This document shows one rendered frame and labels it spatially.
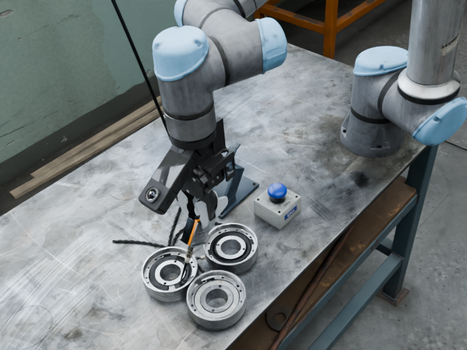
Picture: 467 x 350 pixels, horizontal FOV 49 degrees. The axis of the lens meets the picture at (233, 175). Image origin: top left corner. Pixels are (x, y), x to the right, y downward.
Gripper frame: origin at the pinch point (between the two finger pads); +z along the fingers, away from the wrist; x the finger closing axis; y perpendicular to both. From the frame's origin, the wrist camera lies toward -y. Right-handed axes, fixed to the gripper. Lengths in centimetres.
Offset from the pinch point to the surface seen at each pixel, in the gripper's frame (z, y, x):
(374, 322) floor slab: 93, 58, -14
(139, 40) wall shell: 59, 110, 154
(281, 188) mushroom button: 5.7, 20.7, -2.8
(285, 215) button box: 10.0, 18.4, -5.5
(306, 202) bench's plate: 13.2, 26.6, -5.1
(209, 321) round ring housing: 9.5, -9.3, -9.9
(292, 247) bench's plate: 13.2, 14.7, -10.1
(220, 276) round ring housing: 10.2, -0.8, -4.9
